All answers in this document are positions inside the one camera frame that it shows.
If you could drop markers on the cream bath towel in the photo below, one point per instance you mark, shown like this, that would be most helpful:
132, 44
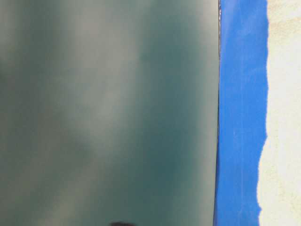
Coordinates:
279, 184

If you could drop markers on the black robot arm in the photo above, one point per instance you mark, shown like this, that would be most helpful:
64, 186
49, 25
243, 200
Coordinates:
120, 223

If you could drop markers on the blue table cover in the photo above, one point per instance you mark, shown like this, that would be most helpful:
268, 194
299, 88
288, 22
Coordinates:
243, 87

